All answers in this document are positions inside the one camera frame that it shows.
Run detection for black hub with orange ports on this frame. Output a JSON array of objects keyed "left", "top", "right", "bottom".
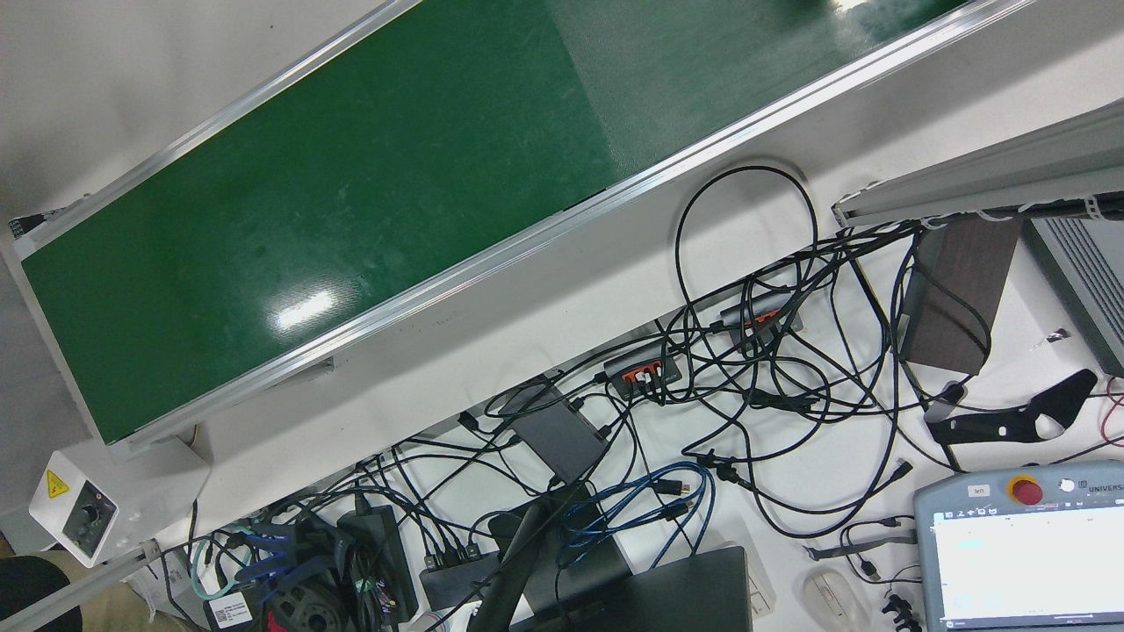
[
  {"left": 602, "top": 342, "right": 685, "bottom": 399},
  {"left": 720, "top": 294, "right": 804, "bottom": 341}
]

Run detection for dark grey dock box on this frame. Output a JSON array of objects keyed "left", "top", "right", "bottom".
[{"left": 508, "top": 382, "right": 613, "bottom": 485}]

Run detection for green belt conveyor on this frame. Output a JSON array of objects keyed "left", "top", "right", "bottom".
[{"left": 4, "top": 0, "right": 1041, "bottom": 462}]

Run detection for black monitor stand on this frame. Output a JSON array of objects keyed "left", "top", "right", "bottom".
[{"left": 468, "top": 487, "right": 633, "bottom": 632}]

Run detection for black multiport hub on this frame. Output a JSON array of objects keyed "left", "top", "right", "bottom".
[{"left": 419, "top": 553, "right": 503, "bottom": 613}]

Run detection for black monitor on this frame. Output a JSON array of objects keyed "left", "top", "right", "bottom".
[{"left": 518, "top": 545, "right": 754, "bottom": 632}]

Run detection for black power adapter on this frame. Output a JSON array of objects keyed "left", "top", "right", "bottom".
[{"left": 336, "top": 505, "right": 421, "bottom": 626}]

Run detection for black round metal part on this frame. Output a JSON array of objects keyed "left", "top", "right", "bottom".
[{"left": 263, "top": 579, "right": 354, "bottom": 632}]

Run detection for white computer mouse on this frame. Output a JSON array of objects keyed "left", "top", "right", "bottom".
[{"left": 803, "top": 569, "right": 868, "bottom": 632}]

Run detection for brown wooden block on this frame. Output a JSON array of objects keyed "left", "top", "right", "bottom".
[{"left": 897, "top": 215, "right": 1025, "bottom": 377}]

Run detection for small black connectors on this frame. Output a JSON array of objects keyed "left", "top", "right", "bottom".
[{"left": 881, "top": 592, "right": 923, "bottom": 632}]

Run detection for white conveyor control box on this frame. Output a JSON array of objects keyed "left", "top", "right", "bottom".
[{"left": 28, "top": 436, "right": 212, "bottom": 569}]

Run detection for grey teach pendant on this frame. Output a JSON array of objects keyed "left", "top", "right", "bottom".
[{"left": 913, "top": 461, "right": 1124, "bottom": 632}]

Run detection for dark grey finned box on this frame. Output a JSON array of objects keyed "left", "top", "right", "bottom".
[{"left": 1021, "top": 215, "right": 1124, "bottom": 378}]

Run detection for aluminium profile bar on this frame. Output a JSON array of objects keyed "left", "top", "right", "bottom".
[{"left": 0, "top": 540, "right": 165, "bottom": 632}]

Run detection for blue cable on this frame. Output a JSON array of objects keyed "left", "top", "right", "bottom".
[
  {"left": 560, "top": 461, "right": 718, "bottom": 573},
  {"left": 230, "top": 522, "right": 321, "bottom": 587}
]

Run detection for long black looped cable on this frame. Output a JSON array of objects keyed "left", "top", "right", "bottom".
[{"left": 674, "top": 163, "right": 822, "bottom": 352}]

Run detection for teal cable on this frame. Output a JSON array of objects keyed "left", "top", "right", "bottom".
[{"left": 189, "top": 535, "right": 240, "bottom": 603}]

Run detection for black flat bracket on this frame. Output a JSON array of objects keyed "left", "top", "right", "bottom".
[{"left": 925, "top": 369, "right": 1100, "bottom": 447}]

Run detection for aluminium profile post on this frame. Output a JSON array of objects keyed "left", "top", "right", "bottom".
[{"left": 830, "top": 97, "right": 1124, "bottom": 231}]

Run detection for thin red cable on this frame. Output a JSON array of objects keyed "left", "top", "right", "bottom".
[{"left": 1099, "top": 376, "right": 1124, "bottom": 450}]

